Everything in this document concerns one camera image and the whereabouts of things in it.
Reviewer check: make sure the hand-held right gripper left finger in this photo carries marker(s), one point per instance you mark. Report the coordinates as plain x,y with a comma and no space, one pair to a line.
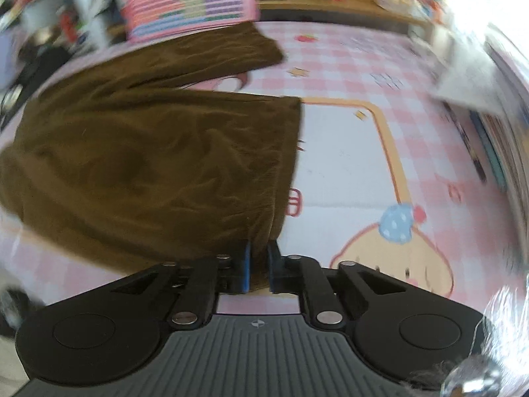
248,269

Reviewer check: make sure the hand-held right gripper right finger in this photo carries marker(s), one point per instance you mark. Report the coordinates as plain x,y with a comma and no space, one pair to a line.
272,269

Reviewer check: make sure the pink checkered cartoon desk mat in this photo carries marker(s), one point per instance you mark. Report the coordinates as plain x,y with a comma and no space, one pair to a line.
351,153

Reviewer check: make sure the white fluffy fur trim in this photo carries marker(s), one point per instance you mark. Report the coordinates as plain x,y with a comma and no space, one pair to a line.
508,322

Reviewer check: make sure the stack of flat books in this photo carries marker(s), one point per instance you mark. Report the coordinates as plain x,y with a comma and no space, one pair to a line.
496,153

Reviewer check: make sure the white wooden bookshelf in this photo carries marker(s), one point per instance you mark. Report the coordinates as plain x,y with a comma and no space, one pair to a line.
330,8

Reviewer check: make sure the pink toy learning tablet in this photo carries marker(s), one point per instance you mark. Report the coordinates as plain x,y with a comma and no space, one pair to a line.
186,4

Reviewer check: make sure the white paper sheet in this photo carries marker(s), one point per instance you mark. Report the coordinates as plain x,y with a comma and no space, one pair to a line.
475,82

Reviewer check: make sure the black case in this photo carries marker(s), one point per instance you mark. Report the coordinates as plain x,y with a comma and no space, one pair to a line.
37,70

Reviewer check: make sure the lavender cloth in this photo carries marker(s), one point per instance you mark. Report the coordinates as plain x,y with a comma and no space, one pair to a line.
8,58

